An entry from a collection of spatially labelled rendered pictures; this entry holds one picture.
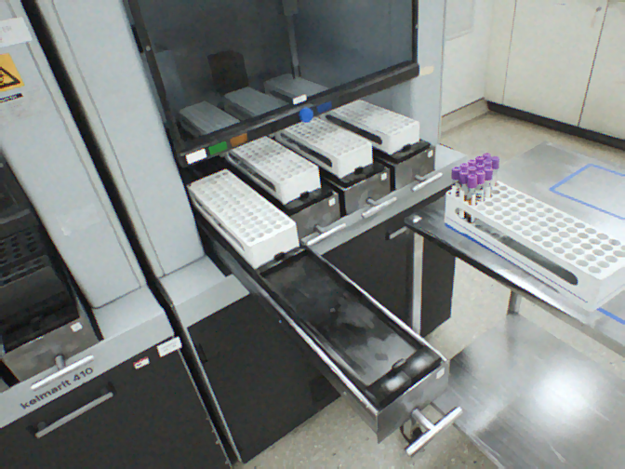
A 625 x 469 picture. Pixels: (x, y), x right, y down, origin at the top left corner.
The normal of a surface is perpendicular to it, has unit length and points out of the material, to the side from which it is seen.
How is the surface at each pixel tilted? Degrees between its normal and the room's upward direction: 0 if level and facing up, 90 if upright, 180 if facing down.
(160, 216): 90
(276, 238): 90
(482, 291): 0
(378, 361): 0
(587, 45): 90
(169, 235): 90
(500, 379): 0
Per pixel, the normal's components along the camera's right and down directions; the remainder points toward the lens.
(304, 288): -0.11, -0.79
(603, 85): -0.81, 0.42
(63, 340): 0.57, 0.44
